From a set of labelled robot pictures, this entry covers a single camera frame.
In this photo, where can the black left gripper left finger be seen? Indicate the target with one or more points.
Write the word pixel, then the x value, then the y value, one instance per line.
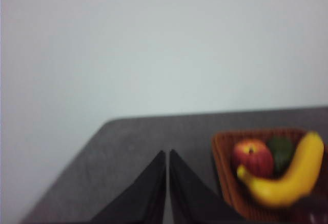
pixel 143 198

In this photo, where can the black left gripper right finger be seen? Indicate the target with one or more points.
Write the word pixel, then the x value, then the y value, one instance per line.
pixel 189 201

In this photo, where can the dark red plum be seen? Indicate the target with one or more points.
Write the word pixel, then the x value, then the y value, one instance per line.
pixel 319 215

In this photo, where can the brown wicker basket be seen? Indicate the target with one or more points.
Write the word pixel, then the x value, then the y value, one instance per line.
pixel 223 172

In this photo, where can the red apple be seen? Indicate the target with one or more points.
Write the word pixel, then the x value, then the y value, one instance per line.
pixel 252 157

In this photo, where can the yellow banana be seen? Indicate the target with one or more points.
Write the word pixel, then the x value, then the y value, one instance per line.
pixel 282 190

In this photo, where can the green vegetable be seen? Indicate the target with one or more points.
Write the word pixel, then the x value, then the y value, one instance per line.
pixel 280 152

